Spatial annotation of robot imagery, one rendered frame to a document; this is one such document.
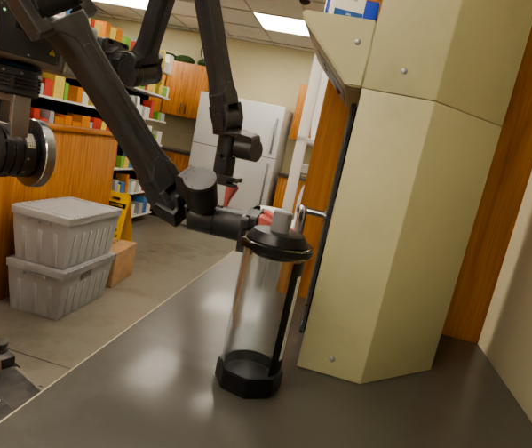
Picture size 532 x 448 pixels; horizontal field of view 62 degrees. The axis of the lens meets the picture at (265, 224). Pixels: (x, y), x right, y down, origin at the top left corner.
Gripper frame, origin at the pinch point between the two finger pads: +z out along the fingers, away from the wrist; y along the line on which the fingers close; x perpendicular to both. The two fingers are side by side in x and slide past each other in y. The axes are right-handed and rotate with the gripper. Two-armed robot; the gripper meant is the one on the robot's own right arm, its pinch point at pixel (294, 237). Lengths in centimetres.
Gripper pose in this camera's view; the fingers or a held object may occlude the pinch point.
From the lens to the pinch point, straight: 78.9
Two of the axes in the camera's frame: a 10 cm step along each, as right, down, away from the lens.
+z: 9.6, 2.2, -1.5
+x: -1.7, 9.4, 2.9
